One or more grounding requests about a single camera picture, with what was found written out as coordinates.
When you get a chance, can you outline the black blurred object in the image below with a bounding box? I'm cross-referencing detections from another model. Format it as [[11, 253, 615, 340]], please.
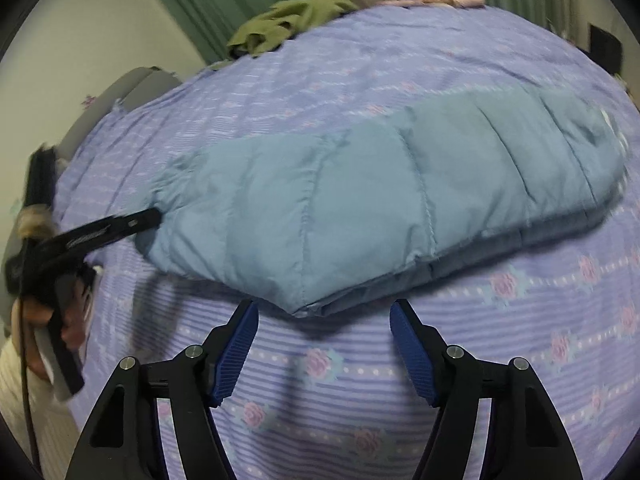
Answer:
[[25, 144, 58, 210]]

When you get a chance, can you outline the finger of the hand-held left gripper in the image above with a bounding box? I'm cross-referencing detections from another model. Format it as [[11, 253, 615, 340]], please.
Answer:
[[45, 207, 162, 263]]

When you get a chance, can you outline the black cable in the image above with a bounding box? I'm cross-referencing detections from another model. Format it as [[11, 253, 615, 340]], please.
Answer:
[[17, 297, 41, 466]]

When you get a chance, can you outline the tan fuzzy object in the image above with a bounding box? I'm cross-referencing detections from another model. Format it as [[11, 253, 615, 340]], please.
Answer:
[[16, 207, 58, 242]]

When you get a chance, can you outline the person's left forearm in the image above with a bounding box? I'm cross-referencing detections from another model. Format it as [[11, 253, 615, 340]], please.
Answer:
[[0, 342, 76, 480]]

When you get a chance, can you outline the grey padded headboard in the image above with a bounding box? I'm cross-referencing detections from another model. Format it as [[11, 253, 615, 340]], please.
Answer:
[[55, 66, 183, 161]]

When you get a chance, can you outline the person's left hand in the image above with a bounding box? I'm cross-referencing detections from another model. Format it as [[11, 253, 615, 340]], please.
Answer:
[[22, 280, 94, 355]]

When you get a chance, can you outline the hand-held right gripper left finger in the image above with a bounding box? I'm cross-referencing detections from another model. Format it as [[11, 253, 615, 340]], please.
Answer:
[[65, 299, 260, 480]]

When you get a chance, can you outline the olive green cloth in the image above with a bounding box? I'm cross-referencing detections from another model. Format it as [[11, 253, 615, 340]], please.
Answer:
[[227, 0, 359, 59]]

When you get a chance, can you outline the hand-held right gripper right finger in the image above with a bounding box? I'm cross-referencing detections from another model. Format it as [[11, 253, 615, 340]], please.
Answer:
[[389, 299, 583, 480]]

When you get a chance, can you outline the purple floral bed sheet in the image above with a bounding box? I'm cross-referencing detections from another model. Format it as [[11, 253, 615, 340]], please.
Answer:
[[50, 0, 640, 480]]

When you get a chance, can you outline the light blue puffer jacket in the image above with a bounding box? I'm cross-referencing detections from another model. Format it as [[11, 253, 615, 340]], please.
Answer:
[[134, 84, 629, 319]]

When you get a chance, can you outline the black box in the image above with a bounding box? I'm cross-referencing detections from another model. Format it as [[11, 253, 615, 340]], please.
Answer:
[[589, 24, 623, 73]]

